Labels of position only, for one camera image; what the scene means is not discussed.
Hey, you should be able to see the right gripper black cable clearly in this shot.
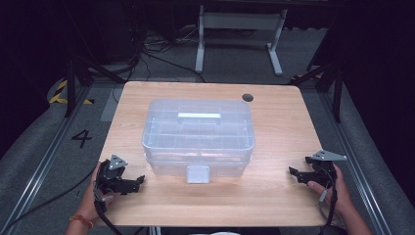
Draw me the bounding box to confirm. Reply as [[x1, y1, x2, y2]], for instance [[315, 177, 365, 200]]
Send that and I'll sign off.
[[317, 164, 339, 229]]

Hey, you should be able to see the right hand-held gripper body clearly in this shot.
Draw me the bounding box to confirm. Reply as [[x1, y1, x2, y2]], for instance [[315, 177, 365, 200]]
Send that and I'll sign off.
[[304, 149, 348, 190]]

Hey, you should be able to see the black tripod stand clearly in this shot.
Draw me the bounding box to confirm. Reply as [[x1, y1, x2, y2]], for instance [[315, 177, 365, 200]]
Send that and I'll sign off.
[[62, 53, 127, 118], [289, 60, 346, 124]]

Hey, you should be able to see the orange bead bracelet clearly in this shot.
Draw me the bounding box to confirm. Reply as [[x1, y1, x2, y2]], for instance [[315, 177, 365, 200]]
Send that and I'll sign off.
[[69, 213, 95, 229]]

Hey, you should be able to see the person's left hand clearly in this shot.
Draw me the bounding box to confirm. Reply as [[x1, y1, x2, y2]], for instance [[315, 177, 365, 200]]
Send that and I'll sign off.
[[76, 161, 115, 223]]

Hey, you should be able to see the person's right hand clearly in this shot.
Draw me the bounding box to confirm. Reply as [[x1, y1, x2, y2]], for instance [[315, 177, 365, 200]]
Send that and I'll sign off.
[[306, 163, 355, 217]]

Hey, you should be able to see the yellow black floor tape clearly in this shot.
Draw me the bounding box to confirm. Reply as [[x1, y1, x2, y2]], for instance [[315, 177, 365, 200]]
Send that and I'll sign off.
[[48, 79, 96, 106]]

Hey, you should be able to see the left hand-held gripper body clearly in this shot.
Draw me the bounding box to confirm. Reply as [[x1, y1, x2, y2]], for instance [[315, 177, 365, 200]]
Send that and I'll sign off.
[[95, 154, 139, 197]]

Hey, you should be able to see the long black floor cable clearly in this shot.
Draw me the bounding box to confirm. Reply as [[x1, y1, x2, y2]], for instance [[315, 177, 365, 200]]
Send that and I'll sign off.
[[0, 169, 98, 235]]

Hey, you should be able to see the white metal stand frame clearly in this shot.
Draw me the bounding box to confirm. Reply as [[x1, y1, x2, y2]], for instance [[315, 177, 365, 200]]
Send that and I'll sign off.
[[194, 4, 289, 77]]

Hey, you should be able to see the clear plastic storage box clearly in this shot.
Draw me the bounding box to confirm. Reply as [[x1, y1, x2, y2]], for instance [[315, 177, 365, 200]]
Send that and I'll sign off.
[[141, 98, 256, 185]]

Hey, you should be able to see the aluminium floor rail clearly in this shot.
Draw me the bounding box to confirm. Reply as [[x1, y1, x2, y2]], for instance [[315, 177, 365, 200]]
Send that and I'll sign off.
[[0, 85, 94, 235], [316, 91, 393, 235]]

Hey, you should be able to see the bundle of black floor cables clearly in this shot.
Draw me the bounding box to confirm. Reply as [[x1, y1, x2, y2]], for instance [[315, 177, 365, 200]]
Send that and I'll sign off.
[[127, 23, 208, 84]]

